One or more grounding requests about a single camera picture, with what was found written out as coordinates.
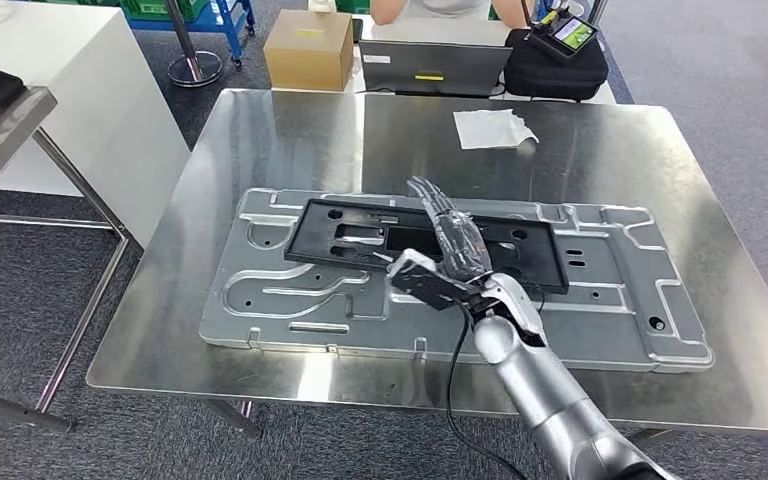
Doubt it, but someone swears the metal stanchion post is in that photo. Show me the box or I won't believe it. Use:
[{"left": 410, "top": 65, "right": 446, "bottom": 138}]
[{"left": 161, "top": 0, "right": 224, "bottom": 87}]

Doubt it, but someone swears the brown cardboard box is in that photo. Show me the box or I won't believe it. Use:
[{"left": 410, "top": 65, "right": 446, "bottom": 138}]
[{"left": 263, "top": 9, "right": 355, "bottom": 93}]

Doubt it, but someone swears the blue wheeled cart rack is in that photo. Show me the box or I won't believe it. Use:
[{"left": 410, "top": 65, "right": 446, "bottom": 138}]
[{"left": 125, "top": 0, "right": 257, "bottom": 70}]

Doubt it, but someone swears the black carry bag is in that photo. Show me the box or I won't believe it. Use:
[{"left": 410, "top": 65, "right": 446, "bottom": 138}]
[{"left": 503, "top": 27, "right": 611, "bottom": 103}]

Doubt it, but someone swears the stainless steel side table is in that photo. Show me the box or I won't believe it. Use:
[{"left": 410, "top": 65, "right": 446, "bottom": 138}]
[{"left": 0, "top": 86, "right": 135, "bottom": 435}]

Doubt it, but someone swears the stamped sheet metal plate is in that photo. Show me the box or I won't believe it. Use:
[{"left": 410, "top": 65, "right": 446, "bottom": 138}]
[{"left": 198, "top": 187, "right": 717, "bottom": 374}]

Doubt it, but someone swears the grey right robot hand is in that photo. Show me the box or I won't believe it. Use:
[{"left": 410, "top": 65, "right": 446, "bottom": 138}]
[{"left": 405, "top": 175, "right": 495, "bottom": 284}]

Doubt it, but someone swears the black cable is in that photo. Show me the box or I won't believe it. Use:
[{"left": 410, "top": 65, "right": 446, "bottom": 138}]
[{"left": 445, "top": 298, "right": 514, "bottom": 480}]

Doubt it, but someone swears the person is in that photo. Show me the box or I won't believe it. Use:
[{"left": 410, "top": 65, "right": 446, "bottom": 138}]
[{"left": 369, "top": 0, "right": 536, "bottom": 31}]

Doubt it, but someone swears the black controller with screen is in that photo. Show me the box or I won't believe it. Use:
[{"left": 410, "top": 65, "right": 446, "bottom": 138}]
[{"left": 526, "top": 6, "right": 601, "bottom": 65}]

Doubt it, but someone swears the stainless steel workbench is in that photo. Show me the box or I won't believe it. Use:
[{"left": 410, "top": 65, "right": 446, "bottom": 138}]
[{"left": 85, "top": 87, "right": 768, "bottom": 442}]

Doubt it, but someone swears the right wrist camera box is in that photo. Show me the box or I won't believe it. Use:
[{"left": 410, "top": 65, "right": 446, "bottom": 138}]
[{"left": 387, "top": 248, "right": 485, "bottom": 313}]

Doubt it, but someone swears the white desk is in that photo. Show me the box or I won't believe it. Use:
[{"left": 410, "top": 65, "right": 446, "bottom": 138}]
[{"left": 271, "top": 13, "right": 617, "bottom": 106}]

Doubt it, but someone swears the white paper sheet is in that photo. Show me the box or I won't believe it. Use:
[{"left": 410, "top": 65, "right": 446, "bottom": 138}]
[{"left": 452, "top": 108, "right": 540, "bottom": 151}]

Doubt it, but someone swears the grey laptop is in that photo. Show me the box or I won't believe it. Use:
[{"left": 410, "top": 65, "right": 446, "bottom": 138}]
[{"left": 358, "top": 39, "right": 514, "bottom": 99}]

